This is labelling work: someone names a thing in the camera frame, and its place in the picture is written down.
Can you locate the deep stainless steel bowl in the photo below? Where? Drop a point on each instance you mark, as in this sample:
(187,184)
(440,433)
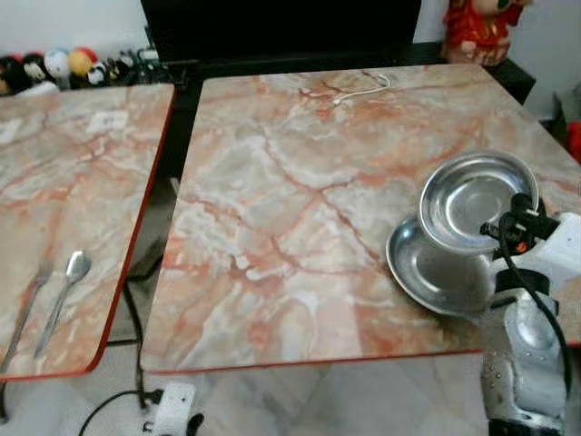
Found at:
(467,195)

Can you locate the red bag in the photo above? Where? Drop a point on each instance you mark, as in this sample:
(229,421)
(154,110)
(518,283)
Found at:
(575,141)

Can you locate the shallow stainless steel plate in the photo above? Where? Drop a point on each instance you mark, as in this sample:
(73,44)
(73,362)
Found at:
(436,272)

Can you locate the red figurine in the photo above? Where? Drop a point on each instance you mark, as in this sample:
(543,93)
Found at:
(481,32)

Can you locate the stainless steel spoon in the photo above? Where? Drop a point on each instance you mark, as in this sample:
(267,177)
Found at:
(74,266)

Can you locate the stainless steel fork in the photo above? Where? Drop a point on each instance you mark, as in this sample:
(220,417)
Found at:
(25,309)

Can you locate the black television screen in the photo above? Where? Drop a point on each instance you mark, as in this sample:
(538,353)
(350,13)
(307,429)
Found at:
(281,27)

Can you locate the orange and red doll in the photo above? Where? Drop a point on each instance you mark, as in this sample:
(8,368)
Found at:
(82,60)

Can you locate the white and blue doll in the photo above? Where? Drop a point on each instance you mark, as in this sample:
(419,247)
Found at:
(57,64)

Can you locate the black and white doll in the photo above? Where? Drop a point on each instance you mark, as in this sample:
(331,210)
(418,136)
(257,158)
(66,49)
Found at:
(34,69)

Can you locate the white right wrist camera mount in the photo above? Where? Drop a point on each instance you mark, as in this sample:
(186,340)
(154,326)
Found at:
(558,250)

